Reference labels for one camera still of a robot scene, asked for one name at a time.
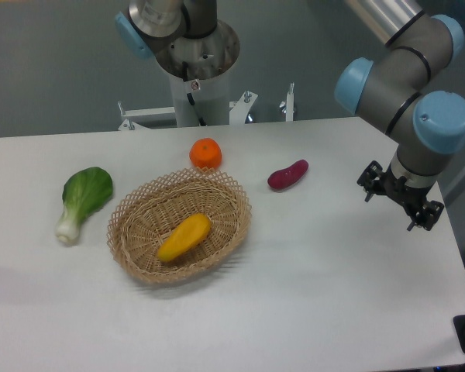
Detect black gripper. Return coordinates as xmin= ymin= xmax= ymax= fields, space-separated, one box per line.
xmin=357 ymin=160 xmax=444 ymax=232

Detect yellow mango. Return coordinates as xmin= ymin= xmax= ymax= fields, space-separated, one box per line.
xmin=157 ymin=213 xmax=212 ymax=263

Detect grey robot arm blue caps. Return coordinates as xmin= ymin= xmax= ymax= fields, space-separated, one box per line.
xmin=115 ymin=1 xmax=465 ymax=230

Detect woven wicker basket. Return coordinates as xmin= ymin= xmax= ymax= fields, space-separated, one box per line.
xmin=108 ymin=168 xmax=251 ymax=284

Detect purple sweet potato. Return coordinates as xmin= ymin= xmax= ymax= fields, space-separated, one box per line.
xmin=267 ymin=160 xmax=309 ymax=191

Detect orange tangerine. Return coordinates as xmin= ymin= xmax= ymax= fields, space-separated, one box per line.
xmin=189 ymin=138 xmax=222 ymax=168

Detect green bok choy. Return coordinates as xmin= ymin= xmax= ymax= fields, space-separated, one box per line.
xmin=55 ymin=167 xmax=113 ymax=246

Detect white frame leg right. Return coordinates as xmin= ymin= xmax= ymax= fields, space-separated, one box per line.
xmin=443 ymin=166 xmax=465 ymax=205

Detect white metal base frame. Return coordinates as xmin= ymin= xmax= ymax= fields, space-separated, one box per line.
xmin=118 ymin=82 xmax=297 ymax=131

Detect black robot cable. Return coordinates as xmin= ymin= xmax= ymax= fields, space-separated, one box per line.
xmin=181 ymin=61 xmax=208 ymax=127

